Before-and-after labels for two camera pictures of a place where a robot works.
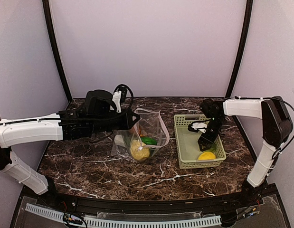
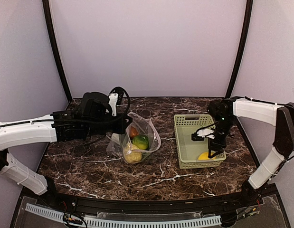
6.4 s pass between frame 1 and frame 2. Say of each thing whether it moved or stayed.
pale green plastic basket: stayed
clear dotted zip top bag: moved
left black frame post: stayed
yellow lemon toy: stayed
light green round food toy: moved
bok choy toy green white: moved
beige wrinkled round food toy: moved
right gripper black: moved
